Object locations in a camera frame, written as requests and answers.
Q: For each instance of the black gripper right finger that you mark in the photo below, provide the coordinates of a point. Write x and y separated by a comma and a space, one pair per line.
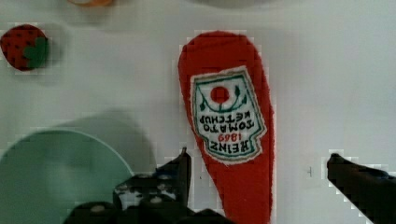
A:
371, 190

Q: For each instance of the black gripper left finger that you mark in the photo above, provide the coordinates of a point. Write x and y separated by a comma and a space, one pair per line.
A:
159, 198

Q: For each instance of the red plush ketchup bottle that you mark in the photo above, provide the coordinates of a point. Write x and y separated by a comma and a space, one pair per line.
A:
227, 100

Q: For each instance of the green cup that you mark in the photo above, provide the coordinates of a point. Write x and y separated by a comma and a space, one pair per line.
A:
45, 175

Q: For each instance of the red strawberry toy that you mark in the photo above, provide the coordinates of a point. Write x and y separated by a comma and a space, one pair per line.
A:
25, 47

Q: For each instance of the orange slice toy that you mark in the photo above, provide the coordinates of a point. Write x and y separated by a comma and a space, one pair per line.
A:
90, 3

